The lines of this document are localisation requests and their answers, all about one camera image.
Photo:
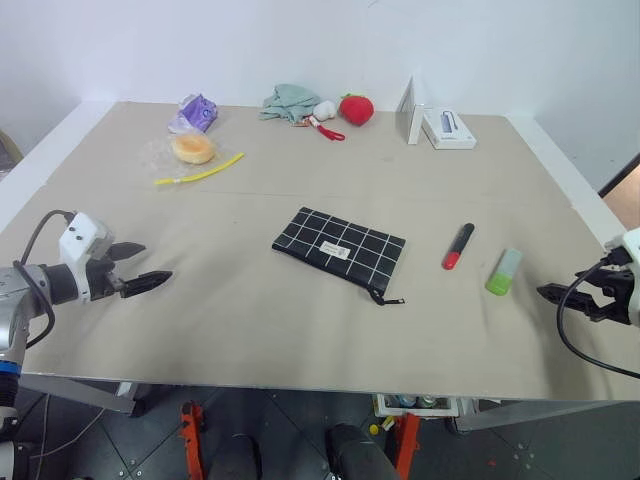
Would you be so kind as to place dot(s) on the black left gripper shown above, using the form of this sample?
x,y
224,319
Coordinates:
x,y
102,280

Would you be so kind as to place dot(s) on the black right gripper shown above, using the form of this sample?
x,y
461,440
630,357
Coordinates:
x,y
614,300

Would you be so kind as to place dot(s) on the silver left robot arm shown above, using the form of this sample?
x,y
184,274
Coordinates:
x,y
14,287

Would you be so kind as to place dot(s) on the black grid pencil pouch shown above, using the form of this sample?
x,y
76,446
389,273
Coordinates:
x,y
340,250

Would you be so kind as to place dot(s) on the green eraser tube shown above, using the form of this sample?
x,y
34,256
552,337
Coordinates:
x,y
502,272

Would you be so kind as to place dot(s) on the yellow flexible strip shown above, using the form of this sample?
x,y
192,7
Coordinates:
x,y
210,172

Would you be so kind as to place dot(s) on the red and black marker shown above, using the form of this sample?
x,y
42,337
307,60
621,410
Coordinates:
x,y
457,247

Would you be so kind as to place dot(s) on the round bun in clear wrap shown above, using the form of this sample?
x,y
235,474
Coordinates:
x,y
192,148

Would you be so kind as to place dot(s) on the purple snack packet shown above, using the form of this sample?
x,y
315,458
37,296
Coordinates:
x,y
196,112

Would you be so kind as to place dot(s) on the red-orange metal stand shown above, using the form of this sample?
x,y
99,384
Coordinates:
x,y
407,445
192,440

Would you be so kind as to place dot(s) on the flat white product box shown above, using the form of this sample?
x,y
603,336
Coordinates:
x,y
450,129

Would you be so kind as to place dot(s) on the white tray with cans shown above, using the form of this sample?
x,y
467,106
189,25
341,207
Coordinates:
x,y
415,404

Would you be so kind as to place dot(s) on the crumpled pale green cloth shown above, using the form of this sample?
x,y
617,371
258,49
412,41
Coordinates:
x,y
290,102

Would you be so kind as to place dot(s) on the upright white box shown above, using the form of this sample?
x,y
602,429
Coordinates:
x,y
412,117

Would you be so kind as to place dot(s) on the small yellow object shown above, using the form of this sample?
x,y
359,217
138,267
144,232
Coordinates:
x,y
386,423

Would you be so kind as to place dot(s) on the white garlic plush toy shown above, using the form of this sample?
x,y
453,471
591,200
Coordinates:
x,y
325,111

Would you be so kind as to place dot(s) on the red strawberry plush toy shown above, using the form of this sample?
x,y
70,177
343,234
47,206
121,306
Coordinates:
x,y
356,109

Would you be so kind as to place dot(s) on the dark rounded shape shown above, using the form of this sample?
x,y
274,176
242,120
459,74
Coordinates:
x,y
357,452

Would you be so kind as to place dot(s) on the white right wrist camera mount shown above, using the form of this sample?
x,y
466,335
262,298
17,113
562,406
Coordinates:
x,y
629,245

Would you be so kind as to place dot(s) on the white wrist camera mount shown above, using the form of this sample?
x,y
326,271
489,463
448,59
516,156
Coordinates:
x,y
629,245
80,239

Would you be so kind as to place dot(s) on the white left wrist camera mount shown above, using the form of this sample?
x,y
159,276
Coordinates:
x,y
80,239

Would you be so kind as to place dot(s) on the grey table frame leg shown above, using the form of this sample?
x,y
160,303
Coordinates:
x,y
500,412
85,392

